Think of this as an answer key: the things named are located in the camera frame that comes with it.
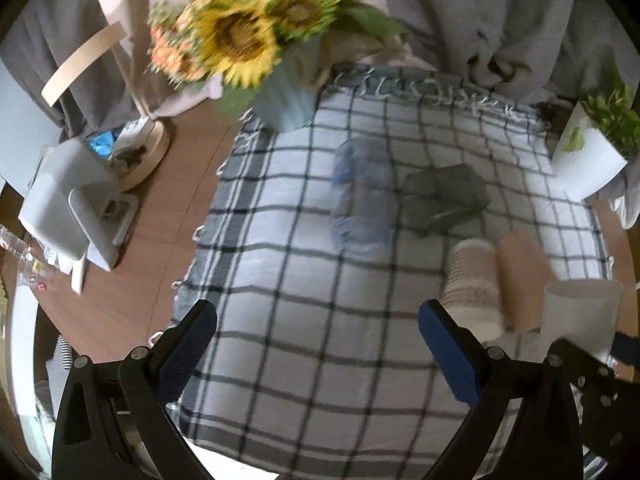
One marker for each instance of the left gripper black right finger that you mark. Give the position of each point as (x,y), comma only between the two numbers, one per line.
(544,442)

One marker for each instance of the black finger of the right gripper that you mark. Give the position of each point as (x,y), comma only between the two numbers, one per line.
(609,405)
(626,349)

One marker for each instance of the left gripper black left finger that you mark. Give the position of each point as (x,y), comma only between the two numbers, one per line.
(113,421)

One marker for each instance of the white paper cup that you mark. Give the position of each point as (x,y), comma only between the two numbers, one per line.
(585,312)

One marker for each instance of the pink plastic cup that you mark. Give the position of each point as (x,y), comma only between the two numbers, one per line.
(524,273)

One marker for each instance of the brown checked paper cup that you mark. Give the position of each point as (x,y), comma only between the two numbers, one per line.
(471,293)

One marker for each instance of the grey faceted glass cup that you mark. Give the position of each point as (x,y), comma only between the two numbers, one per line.
(434,200)

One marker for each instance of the clear blue plastic cup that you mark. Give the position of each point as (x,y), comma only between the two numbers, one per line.
(362,194)

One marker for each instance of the white plant pot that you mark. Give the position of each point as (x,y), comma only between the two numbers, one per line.
(584,161)

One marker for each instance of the green potted plant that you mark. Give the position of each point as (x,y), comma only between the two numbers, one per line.
(612,114)

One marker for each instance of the white box appliance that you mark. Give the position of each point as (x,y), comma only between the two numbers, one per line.
(75,208)

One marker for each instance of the black white checked tablecloth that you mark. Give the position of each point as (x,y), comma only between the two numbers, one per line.
(317,368)

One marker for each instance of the grey blanket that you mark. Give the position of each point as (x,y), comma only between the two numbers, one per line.
(554,53)

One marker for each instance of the light blue ribbed vase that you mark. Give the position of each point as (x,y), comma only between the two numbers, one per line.
(287,98)

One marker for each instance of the sunflower bouquet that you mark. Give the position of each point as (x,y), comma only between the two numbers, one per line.
(240,42)

